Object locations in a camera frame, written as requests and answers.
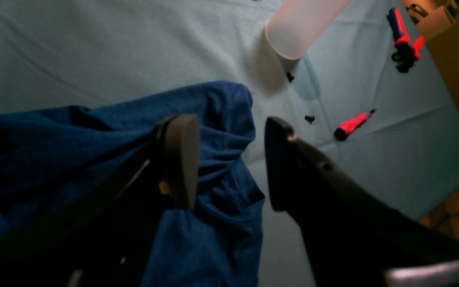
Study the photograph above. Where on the red black pliers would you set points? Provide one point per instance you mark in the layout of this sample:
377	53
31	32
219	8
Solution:
406	53

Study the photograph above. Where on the red handled screwdriver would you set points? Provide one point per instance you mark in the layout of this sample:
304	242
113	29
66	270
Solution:
347	127

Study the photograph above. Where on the white translucent cup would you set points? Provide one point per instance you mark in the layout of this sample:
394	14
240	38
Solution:
297	24

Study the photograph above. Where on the light blue table cloth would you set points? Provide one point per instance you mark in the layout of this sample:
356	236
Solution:
97	53

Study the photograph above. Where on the dark blue t-shirt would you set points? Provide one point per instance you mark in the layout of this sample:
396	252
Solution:
50	158

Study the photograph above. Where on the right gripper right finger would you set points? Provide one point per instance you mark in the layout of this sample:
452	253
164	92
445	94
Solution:
351	238

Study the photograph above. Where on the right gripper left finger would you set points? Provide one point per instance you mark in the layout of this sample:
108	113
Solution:
104	239

